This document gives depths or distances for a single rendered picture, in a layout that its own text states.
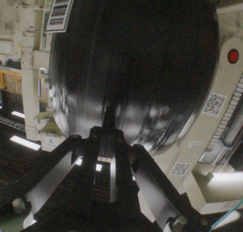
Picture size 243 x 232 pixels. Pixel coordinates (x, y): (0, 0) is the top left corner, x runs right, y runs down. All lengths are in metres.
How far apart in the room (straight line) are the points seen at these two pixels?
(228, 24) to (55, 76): 0.45
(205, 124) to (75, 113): 0.43
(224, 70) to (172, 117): 0.31
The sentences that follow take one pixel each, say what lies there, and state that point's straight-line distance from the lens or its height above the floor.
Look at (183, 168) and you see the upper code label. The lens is 0.64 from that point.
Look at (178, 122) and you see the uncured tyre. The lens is 0.24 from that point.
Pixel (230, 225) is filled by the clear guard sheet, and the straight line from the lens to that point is 0.86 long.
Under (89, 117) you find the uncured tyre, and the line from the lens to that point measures 0.23.
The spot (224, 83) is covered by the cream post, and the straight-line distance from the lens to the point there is 0.51.
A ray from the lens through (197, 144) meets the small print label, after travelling 0.58.
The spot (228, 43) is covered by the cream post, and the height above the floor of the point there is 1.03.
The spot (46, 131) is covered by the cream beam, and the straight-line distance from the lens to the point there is 0.89.
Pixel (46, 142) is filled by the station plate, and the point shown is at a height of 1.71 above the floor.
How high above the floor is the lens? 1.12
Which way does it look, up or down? 25 degrees up
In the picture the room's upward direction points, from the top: 167 degrees counter-clockwise
